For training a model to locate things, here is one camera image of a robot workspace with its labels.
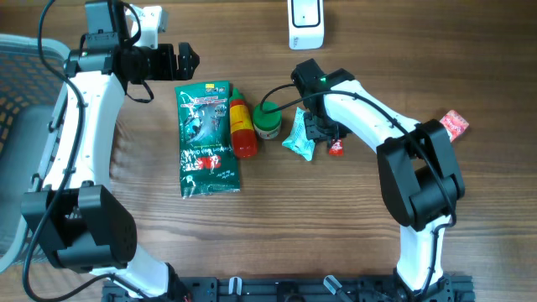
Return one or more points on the red chili sauce bottle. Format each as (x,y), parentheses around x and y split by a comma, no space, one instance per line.
(243,136)

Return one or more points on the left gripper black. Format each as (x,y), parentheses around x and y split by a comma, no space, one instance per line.
(171,70)

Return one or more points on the red Nescafe stick sachet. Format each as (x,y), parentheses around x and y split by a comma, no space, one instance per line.
(336,148)

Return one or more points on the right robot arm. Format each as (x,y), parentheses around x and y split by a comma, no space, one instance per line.
(420,180)

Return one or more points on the green lid jar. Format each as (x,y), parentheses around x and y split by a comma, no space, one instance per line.
(267,125)

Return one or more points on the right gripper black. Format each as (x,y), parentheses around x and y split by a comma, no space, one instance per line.
(319,134)

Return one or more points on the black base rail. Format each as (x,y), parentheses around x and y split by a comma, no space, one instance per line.
(289,289)

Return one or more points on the mint green wipes packet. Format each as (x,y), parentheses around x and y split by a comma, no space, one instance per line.
(297,140)

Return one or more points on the green 3M gloves packet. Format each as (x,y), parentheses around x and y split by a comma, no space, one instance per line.
(207,163)

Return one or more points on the grey plastic mesh basket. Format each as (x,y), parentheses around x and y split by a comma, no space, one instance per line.
(32,98)

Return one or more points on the white barcode scanner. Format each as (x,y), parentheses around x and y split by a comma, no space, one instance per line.
(306,24)

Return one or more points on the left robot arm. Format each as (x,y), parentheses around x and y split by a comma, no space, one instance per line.
(73,215)

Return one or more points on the red tissue pack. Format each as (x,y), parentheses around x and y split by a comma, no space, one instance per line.
(454,124)

